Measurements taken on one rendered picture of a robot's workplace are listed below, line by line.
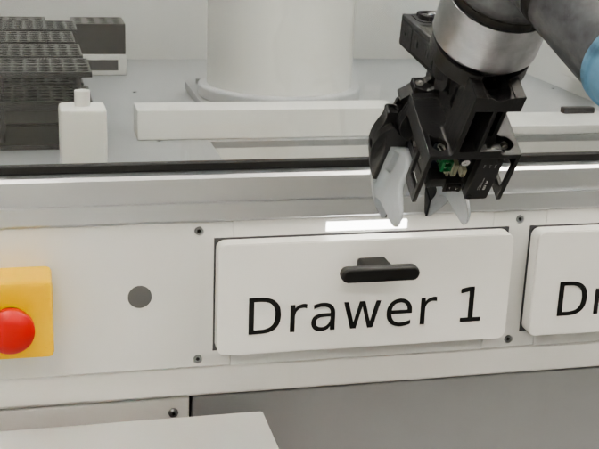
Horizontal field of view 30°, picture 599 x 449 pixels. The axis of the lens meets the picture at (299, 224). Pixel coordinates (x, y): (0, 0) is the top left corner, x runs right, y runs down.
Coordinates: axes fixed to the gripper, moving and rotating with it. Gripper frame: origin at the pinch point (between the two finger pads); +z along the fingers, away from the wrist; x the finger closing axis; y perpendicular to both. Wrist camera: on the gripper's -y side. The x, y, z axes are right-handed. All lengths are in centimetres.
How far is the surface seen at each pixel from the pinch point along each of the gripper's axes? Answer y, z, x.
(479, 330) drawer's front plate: 2.2, 19.0, 11.8
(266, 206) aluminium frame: -6.7, 9.2, -9.7
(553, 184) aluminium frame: -7.8, 8.6, 19.3
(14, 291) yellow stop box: 0.0, 11.3, -32.4
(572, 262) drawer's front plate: -1.8, 13.5, 21.1
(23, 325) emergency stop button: 3.4, 11.4, -31.8
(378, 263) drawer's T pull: -1.1, 11.1, 0.3
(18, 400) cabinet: 3.2, 24.7, -32.6
